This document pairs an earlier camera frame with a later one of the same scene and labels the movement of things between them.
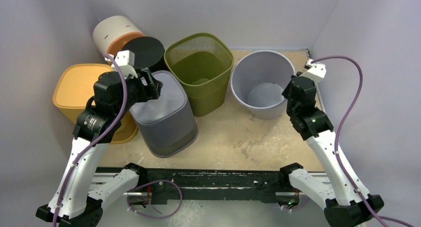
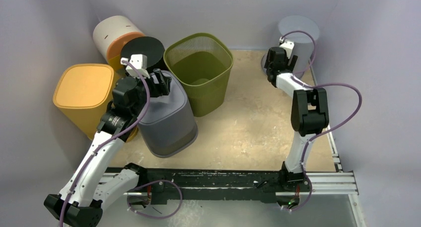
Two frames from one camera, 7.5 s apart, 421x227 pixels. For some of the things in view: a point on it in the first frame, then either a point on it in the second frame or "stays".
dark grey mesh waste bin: (167, 123) stays
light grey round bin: (258, 79) to (303, 31)
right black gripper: (291, 100) to (289, 63)
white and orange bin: (111, 33) stays
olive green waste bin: (205, 62) stays
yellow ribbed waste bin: (74, 86) stays
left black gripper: (148, 92) to (164, 83)
